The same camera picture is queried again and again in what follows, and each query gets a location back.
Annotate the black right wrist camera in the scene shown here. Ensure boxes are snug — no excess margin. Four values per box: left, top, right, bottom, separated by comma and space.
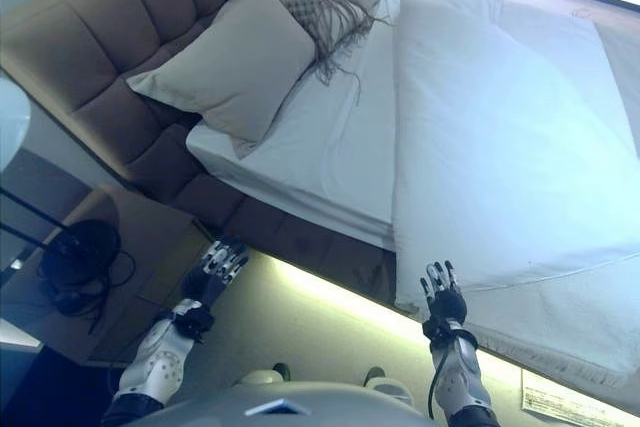
422, 316, 467, 343

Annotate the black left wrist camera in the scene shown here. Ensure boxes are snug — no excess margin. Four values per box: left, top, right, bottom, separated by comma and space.
172, 305, 216, 341

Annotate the silver robot torso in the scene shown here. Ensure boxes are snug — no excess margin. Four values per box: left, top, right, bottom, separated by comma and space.
144, 379, 441, 427

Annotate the printed paper sheet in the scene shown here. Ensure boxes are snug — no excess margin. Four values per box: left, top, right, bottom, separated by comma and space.
519, 369, 609, 427

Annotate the silver right robot leg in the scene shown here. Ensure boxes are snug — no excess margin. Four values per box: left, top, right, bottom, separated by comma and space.
364, 366, 416, 399

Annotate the brown padded bed base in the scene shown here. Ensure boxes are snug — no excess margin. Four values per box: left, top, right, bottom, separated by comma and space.
122, 121, 401, 308

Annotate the silver robot leg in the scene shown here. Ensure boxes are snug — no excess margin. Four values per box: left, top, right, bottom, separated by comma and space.
234, 361, 292, 389
364, 366, 416, 399

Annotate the fringed woven grey cushion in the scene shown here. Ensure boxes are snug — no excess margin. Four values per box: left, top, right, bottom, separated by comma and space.
272, 0, 392, 108

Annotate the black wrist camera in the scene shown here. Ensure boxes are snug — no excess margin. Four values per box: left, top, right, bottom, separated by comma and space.
422, 316, 467, 343
172, 305, 216, 341

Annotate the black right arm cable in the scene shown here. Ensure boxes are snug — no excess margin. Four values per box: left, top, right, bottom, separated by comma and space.
427, 331, 452, 421

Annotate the silver left robot leg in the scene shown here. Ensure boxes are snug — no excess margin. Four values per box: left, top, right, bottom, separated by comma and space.
234, 361, 292, 389

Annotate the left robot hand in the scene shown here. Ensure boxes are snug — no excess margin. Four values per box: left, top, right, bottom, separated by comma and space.
180, 234, 250, 310

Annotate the brown tufted headboard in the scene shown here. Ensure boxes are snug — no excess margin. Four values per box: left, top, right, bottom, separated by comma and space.
0, 0, 406, 183

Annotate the black lamp cable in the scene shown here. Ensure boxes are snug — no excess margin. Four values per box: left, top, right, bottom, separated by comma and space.
47, 246, 139, 338

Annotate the wooden nightstand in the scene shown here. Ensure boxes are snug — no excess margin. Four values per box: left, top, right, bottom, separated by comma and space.
0, 181, 211, 368

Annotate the white duvet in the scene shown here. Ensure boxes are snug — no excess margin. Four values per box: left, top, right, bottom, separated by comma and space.
392, 0, 640, 398

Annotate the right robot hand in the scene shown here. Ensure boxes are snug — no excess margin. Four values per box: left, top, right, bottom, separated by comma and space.
418, 260, 469, 325

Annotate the white sheeted mattress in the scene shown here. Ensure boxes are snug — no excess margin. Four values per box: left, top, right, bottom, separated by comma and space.
185, 0, 416, 253

